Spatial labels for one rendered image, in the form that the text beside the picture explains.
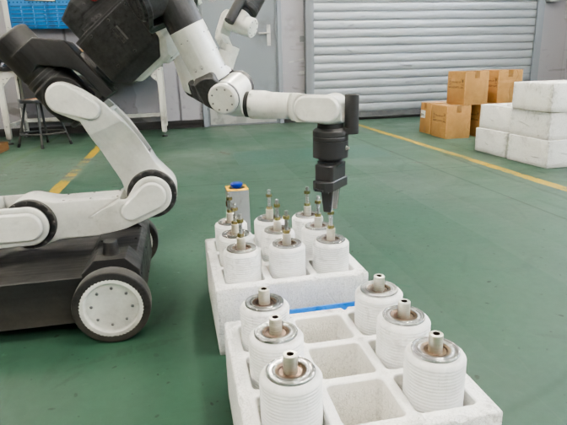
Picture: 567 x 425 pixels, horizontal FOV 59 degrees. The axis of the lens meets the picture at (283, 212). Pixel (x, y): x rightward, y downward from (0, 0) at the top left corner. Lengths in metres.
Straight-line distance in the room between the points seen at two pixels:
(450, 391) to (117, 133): 1.08
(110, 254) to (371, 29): 5.62
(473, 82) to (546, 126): 1.44
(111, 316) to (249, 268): 0.40
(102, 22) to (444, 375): 1.15
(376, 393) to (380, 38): 6.04
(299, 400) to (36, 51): 1.13
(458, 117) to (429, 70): 2.14
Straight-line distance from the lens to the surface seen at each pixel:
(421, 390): 0.86
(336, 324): 1.12
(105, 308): 1.42
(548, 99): 3.68
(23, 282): 1.49
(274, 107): 1.26
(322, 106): 1.21
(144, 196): 1.49
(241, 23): 1.81
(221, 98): 1.27
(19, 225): 1.57
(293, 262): 1.28
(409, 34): 6.89
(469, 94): 4.99
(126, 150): 1.52
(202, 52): 1.29
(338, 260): 1.31
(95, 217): 1.57
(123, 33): 1.44
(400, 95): 6.86
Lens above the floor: 0.69
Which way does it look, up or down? 16 degrees down
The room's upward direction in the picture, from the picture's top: 2 degrees counter-clockwise
